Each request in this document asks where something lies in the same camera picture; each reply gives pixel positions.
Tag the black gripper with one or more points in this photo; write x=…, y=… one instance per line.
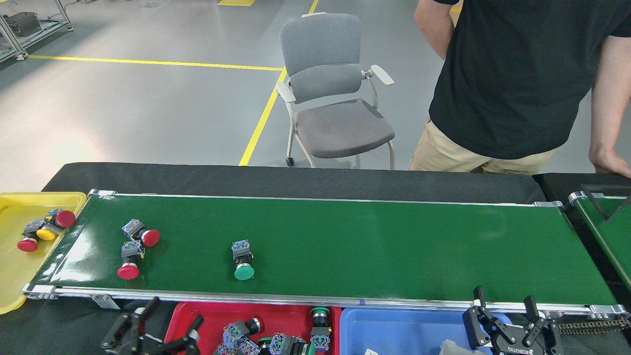
x=153, y=350
x=520, y=349

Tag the green push button switch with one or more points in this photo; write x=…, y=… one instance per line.
x=224, y=350
x=244, y=272
x=320, y=311
x=263, y=341
x=278, y=342

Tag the red push button switch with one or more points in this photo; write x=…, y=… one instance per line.
x=66, y=218
x=27, y=245
x=234, y=335
x=128, y=271
x=150, y=238

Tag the person's left forearm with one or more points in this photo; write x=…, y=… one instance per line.
x=609, y=98

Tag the blue plastic tray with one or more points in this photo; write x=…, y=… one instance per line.
x=409, y=335

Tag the red plastic tray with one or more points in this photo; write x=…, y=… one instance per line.
x=281, y=318

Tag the short green conveyor belt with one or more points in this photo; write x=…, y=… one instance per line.
x=611, y=241

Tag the yellow plastic tray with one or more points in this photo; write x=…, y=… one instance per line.
x=19, y=276

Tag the long green conveyor belt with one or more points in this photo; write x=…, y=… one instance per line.
x=369, y=246

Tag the person's left hand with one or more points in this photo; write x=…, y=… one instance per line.
x=611, y=165

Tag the person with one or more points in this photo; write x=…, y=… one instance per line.
x=512, y=74

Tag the grey office chair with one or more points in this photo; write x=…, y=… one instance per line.
x=320, y=44

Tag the black equipment case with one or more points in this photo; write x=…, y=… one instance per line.
x=22, y=23

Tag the black guide frame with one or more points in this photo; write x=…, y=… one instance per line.
x=595, y=203

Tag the metal rack frame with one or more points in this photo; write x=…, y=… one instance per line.
x=52, y=24

